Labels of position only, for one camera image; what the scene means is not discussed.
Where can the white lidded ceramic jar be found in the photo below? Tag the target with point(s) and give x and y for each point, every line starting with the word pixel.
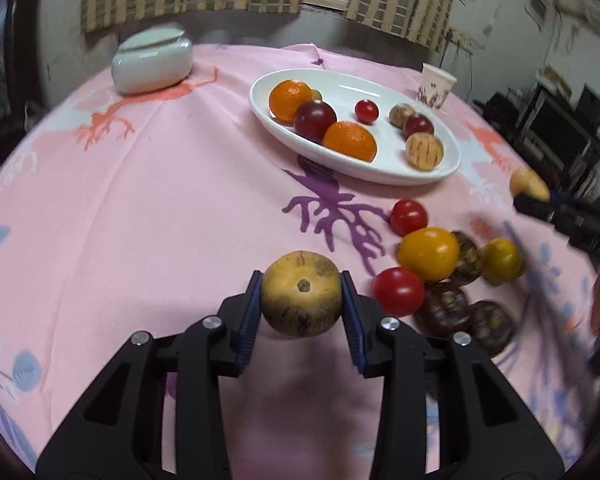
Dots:
pixel 154 59

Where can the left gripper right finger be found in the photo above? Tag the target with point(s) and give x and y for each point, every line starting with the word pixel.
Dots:
pixel 447 412

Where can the floral paper cup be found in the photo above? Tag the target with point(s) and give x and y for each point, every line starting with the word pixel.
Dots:
pixel 435 86

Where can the yellow orange citrus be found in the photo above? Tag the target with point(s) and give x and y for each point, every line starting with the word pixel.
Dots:
pixel 430 253

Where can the dark water chestnut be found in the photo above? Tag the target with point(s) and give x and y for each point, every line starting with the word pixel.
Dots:
pixel 491 326
pixel 444 311
pixel 468 268

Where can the pale pepino melon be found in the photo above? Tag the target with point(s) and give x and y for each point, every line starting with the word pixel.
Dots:
pixel 525 181

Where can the computer monitor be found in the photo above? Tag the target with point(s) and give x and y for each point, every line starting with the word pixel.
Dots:
pixel 549 124

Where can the pink patterned tablecloth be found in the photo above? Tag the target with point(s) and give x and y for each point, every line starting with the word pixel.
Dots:
pixel 125 214

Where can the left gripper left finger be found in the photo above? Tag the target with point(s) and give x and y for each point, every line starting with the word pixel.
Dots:
pixel 154 410

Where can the green yellow citrus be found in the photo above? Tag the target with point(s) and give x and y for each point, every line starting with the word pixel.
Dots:
pixel 501 262

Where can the white oval plate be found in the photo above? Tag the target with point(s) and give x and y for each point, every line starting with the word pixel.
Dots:
pixel 342 92

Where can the large dark red plum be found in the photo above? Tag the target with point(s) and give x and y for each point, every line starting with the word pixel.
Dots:
pixel 313 119

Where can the red tomato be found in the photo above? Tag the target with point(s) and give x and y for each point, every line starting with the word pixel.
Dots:
pixel 408 216
pixel 398 291
pixel 366 111

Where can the striped pepino melon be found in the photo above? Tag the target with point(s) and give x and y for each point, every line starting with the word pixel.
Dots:
pixel 424 151

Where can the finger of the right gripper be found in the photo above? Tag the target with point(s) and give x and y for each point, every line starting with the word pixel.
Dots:
pixel 545 209

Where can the brown pepino melon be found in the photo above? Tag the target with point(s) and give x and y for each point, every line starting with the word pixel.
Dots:
pixel 399 114

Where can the orange mandarin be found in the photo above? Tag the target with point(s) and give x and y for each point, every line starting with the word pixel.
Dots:
pixel 351 139
pixel 286 98

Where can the brownish pepino melon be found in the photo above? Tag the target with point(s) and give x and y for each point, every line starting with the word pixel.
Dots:
pixel 301 294

